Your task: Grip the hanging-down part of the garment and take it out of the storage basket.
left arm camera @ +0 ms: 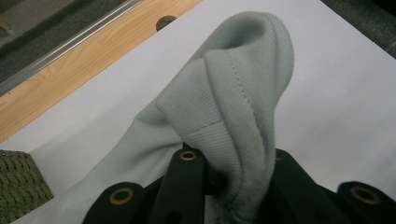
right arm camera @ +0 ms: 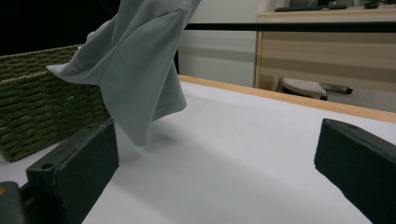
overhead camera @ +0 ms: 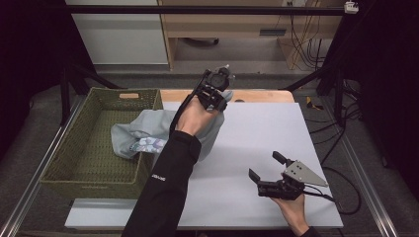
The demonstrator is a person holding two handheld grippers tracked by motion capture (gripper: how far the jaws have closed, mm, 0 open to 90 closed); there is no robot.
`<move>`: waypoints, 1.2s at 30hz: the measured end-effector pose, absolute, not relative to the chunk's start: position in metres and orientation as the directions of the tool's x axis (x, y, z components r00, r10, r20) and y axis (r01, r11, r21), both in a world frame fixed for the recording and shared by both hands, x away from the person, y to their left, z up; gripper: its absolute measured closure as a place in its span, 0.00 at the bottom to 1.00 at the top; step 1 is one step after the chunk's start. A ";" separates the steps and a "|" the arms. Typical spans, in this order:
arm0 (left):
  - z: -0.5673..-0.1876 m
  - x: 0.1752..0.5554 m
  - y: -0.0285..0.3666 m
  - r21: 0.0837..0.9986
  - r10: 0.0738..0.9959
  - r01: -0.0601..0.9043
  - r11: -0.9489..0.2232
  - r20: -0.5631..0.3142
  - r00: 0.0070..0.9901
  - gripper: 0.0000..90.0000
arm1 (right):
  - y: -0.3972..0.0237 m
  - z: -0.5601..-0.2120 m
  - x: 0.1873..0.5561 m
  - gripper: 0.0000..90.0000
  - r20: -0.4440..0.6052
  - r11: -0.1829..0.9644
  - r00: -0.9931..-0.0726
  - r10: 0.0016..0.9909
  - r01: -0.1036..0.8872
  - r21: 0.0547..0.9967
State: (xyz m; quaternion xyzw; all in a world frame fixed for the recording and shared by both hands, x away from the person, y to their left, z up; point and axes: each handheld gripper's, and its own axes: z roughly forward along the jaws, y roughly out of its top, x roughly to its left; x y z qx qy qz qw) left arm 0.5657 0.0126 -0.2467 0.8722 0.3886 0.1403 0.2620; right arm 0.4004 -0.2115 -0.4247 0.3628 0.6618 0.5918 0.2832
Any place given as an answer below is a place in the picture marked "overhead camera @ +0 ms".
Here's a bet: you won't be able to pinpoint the person's right hand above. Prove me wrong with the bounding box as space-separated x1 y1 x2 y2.
272 194 311 237

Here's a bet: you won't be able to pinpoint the black floor cables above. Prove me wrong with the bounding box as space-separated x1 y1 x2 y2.
304 78 365 166

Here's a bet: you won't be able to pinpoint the grey cloth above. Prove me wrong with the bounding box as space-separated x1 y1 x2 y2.
110 89 235 163

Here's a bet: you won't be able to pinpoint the black horizontal bar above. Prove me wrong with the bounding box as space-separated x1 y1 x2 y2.
64 4 347 17

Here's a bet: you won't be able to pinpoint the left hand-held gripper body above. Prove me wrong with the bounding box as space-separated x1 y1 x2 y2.
196 64 235 113

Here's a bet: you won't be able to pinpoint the green woven basket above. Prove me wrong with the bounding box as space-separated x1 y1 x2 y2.
39 86 164 200

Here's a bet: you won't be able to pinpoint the small white device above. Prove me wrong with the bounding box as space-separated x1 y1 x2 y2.
343 1 360 15

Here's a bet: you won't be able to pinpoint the yellow and black tool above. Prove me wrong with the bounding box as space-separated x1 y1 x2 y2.
305 96 326 112

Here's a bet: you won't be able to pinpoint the hand-held gripper cable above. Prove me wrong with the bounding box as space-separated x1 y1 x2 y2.
168 70 210 136
303 165 363 216

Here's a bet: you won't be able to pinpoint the bundle of hanging cables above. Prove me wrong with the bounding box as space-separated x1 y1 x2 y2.
276 0 328 71

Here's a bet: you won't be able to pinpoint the white board sheet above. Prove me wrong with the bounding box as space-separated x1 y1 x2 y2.
64 101 344 230

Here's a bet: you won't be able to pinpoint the wooden desk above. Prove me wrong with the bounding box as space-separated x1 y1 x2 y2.
157 0 344 71

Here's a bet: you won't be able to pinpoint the person's left hand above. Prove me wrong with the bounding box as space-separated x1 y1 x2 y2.
176 96 220 136

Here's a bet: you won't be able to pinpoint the right hand-held gripper cable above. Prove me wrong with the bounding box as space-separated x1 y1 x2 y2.
303 165 363 216

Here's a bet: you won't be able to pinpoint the white cabinet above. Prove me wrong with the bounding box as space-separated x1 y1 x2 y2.
64 0 169 65

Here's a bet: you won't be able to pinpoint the black curtain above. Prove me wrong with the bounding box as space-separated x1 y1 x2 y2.
325 0 419 194
0 0 97 162

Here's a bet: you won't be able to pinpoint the left hand-held gripper cable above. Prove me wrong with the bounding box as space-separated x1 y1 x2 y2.
168 70 210 136

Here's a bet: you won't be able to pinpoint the black metal stand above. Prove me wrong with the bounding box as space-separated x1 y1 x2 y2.
282 64 348 126
59 61 124 126

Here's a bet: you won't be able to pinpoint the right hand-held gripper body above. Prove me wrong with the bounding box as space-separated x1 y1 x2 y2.
256 159 330 201

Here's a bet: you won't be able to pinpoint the aluminium frame rail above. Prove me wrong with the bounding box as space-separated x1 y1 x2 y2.
319 98 400 237
0 95 87 237

